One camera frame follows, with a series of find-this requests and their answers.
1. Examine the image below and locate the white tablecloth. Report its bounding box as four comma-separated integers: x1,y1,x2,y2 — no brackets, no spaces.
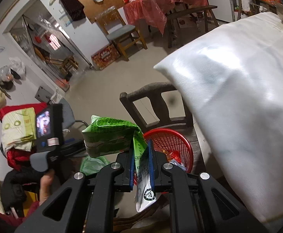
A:
155,12,283,223

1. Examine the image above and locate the grey folding chair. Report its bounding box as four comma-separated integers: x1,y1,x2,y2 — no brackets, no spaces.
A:
59,98,88,129

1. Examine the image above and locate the red patterned cardboard box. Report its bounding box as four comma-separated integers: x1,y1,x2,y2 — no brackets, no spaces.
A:
91,43,120,70

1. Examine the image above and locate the red mesh trash basket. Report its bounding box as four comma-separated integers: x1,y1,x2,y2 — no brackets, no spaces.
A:
133,128,194,185

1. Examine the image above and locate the wooden chair grey seat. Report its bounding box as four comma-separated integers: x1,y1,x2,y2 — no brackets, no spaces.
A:
95,6,148,61

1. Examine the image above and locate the dark wooden bench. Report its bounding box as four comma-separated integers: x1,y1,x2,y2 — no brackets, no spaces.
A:
166,4,219,48

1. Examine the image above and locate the red plastic tablecloth table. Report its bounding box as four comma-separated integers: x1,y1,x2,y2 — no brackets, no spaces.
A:
124,0,208,33

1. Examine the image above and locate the person left hand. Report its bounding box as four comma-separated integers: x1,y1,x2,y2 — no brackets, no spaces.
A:
39,169,54,205

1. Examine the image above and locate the green snack bag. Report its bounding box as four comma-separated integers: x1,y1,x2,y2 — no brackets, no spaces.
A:
82,115,160,212

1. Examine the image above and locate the red blanket pile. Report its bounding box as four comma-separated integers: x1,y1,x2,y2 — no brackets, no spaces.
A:
0,103,47,171

